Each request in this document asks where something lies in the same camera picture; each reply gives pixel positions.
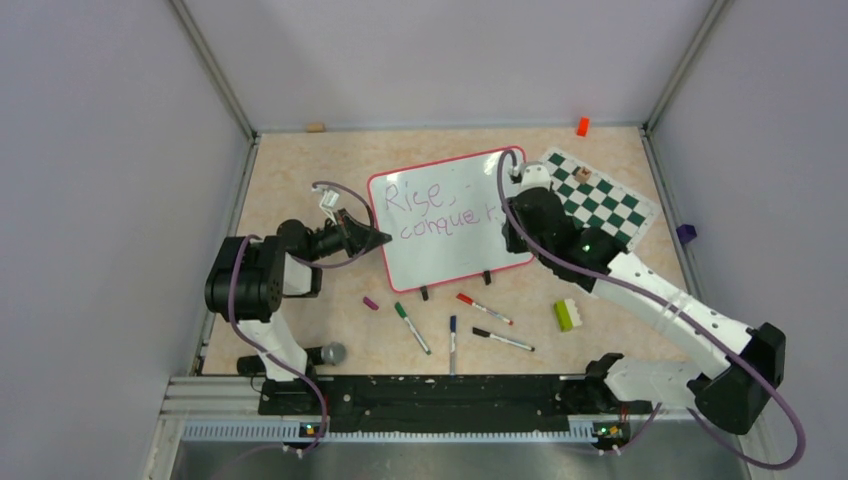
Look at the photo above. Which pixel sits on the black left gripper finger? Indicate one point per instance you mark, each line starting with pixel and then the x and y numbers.
pixel 355 226
pixel 370 241

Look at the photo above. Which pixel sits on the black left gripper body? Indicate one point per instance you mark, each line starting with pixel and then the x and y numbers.
pixel 341 237

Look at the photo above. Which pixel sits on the purple marker cap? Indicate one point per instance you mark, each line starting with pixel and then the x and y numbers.
pixel 370 303

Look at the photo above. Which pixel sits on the pink framed whiteboard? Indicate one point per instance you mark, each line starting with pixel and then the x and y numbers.
pixel 445 220

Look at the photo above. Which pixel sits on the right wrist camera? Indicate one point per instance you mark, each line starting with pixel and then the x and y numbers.
pixel 527 176

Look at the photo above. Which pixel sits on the purple block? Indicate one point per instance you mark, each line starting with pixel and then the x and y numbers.
pixel 686 233

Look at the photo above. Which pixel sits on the green cap whiteboard marker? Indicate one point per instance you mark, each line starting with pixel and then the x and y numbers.
pixel 415 332

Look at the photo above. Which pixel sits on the black grey microphone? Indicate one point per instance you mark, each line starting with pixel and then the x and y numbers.
pixel 332 354

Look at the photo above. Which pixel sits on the red cap whiteboard marker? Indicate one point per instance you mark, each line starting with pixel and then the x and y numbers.
pixel 471 302

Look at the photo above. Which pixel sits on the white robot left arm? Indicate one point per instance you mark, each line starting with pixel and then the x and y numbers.
pixel 249 280

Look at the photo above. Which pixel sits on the wooden cube on chessboard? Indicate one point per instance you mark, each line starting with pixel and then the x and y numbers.
pixel 583 175

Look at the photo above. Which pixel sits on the black cap whiteboard marker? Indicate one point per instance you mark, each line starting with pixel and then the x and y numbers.
pixel 487 334

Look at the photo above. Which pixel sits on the green white chessboard mat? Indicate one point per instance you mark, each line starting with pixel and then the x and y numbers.
pixel 603 202

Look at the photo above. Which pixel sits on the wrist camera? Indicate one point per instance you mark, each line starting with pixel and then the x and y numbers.
pixel 527 176
pixel 329 199

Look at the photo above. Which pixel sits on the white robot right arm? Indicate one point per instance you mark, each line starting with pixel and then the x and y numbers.
pixel 733 365

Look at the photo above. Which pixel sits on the green white toy brick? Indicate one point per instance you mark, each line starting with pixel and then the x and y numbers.
pixel 567 315

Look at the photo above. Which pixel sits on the blue cap whiteboard marker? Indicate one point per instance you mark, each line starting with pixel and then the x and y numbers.
pixel 453 346

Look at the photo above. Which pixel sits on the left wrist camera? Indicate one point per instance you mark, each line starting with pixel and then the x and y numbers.
pixel 329 199

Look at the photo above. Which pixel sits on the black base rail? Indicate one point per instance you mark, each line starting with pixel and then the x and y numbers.
pixel 386 409

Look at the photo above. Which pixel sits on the orange block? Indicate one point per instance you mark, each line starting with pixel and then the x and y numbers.
pixel 583 126

